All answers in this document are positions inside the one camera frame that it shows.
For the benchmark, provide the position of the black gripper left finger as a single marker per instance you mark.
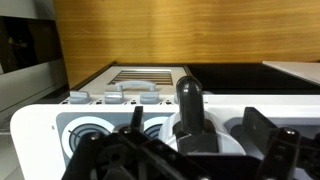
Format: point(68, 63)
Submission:
point(110, 156)

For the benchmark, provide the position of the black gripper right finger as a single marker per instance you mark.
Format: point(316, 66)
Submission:
point(290, 156)

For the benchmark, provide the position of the grey toy sink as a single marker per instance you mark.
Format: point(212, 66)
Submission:
point(235, 136)

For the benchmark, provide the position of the grey stove top burners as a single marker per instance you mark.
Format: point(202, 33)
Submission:
point(86, 133)

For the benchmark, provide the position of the white toy oven door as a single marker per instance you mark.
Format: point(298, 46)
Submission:
point(100, 83)

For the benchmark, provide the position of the white black toy kitchen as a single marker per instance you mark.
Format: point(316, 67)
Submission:
point(33, 126)

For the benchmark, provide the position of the grey glass door cabinet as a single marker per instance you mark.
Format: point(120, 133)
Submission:
point(30, 76)

